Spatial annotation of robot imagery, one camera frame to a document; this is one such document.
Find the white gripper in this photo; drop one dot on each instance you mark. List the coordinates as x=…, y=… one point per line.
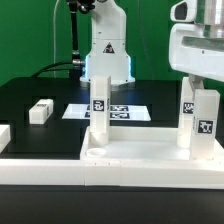
x=196, y=44

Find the white desk tabletop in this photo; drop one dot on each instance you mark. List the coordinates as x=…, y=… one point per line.
x=149, y=157

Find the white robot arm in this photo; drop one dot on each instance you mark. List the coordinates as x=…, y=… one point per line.
x=108, y=55

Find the white front obstacle bar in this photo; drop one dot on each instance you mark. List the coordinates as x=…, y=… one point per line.
x=41, y=171

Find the white left obstacle block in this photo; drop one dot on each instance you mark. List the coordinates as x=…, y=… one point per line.
x=5, y=136

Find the black camera pole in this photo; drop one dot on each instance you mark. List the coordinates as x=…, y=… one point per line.
x=84, y=7

